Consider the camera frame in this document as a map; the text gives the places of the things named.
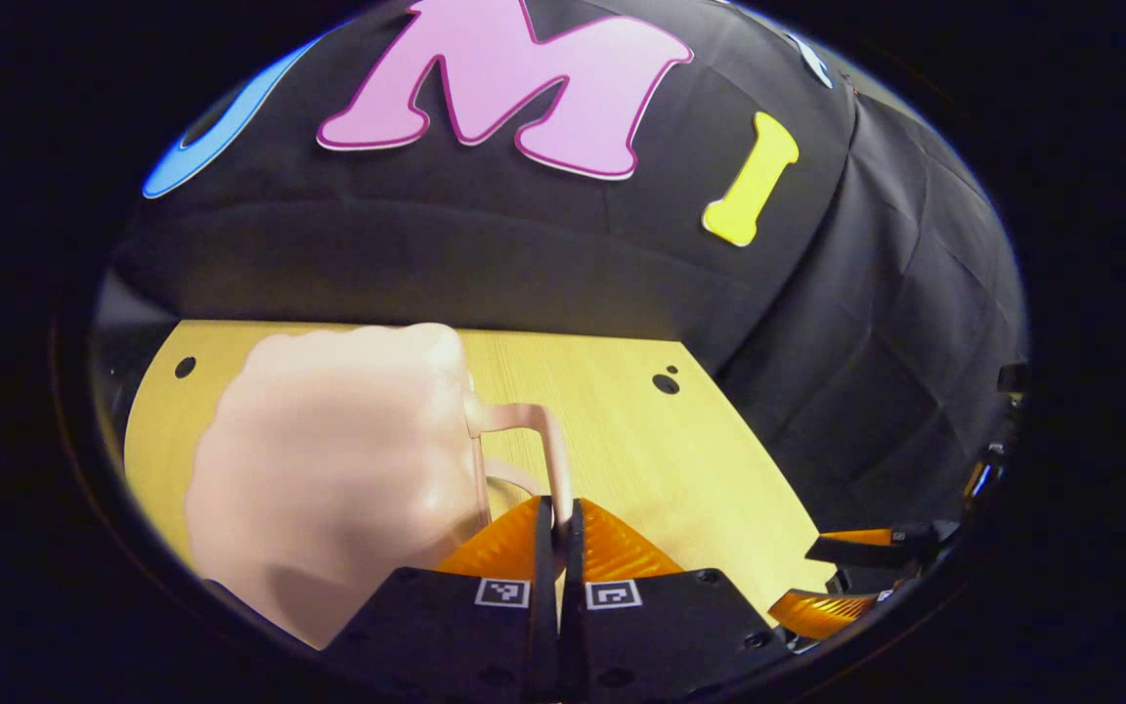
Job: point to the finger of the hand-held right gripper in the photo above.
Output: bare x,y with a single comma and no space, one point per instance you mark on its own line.
876,550
822,611

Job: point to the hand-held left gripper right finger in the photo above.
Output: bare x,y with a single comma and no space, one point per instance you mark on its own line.
571,626

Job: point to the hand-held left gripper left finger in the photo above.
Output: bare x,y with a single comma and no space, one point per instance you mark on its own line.
545,626

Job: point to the blue and orange object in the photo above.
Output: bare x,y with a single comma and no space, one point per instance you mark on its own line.
983,479

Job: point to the pink suitcase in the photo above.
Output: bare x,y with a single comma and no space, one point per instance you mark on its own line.
328,469

